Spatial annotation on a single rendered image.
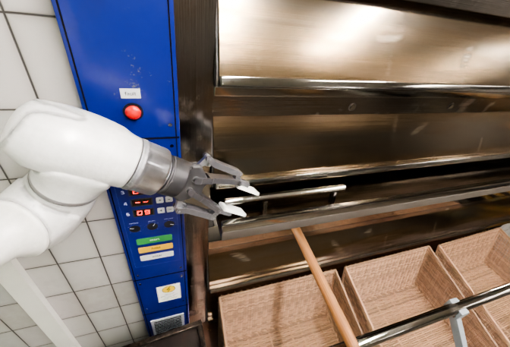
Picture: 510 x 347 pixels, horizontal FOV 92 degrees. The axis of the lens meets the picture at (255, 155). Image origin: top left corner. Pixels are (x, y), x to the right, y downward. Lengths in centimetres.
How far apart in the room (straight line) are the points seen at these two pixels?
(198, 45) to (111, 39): 14
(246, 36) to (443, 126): 75
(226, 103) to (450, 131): 79
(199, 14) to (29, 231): 42
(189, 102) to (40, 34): 24
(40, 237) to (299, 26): 56
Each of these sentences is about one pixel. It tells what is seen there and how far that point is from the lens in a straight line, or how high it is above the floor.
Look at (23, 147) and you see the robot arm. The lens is 41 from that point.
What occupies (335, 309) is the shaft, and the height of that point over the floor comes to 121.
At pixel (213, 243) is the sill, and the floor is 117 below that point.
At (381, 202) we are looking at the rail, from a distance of 78.
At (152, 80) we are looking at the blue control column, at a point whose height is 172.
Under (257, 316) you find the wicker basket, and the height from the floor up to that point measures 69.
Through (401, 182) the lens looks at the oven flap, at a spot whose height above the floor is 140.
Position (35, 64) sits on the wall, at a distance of 55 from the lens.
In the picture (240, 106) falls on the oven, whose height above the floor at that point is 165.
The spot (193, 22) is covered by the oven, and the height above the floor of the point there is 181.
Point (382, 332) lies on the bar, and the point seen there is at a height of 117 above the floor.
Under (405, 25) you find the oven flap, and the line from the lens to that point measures 73.
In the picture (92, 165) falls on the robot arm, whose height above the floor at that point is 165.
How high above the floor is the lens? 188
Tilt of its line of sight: 35 degrees down
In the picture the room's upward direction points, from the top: 9 degrees clockwise
